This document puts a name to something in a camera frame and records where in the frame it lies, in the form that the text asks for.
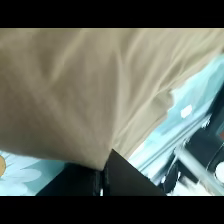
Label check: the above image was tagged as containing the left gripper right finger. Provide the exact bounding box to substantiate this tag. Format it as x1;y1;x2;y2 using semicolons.
101;148;167;197

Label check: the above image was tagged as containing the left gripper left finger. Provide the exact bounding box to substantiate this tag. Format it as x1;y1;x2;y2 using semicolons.
35;162;103;197

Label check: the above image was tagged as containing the brown shirt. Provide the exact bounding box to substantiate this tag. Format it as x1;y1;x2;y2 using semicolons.
0;28;224;172

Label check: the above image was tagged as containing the silver frame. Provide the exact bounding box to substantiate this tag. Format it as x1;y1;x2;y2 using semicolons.
146;113;224;197

